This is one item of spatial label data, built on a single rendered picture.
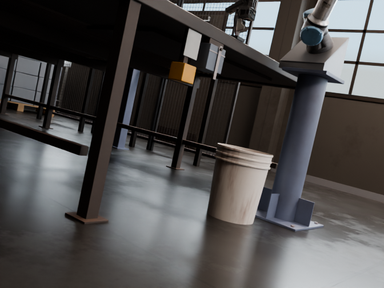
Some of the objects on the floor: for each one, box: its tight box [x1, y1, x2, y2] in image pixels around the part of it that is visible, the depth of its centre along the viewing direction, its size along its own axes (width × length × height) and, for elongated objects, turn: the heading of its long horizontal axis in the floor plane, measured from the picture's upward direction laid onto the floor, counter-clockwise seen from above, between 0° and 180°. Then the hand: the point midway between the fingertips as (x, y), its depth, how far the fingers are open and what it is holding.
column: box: [255, 67, 345, 231], centre depth 244 cm, size 38×38×87 cm
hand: (235, 34), depth 218 cm, fingers closed
